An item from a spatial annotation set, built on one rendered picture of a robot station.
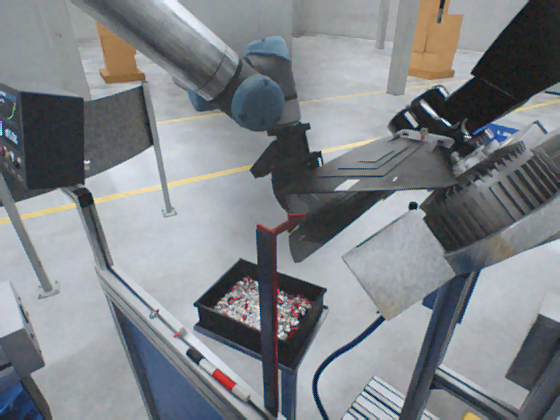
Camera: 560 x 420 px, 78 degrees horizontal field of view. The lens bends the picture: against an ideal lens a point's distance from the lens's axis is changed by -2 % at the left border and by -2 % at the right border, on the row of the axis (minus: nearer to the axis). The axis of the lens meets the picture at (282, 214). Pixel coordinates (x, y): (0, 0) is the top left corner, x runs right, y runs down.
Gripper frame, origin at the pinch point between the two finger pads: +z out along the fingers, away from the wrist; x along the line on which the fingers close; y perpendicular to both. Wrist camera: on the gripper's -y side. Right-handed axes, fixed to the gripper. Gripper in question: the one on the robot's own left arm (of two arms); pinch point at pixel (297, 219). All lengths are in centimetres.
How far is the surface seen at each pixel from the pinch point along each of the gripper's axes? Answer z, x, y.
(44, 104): -34, -30, -29
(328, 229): 0.9, -1.3, 9.0
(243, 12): -163, 412, -434
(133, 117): -32, 50, -172
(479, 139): -11.8, 12.2, 32.8
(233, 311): 12.5, -19.1, -4.6
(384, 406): 94, 32, -10
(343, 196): -3.8, 4.8, 9.4
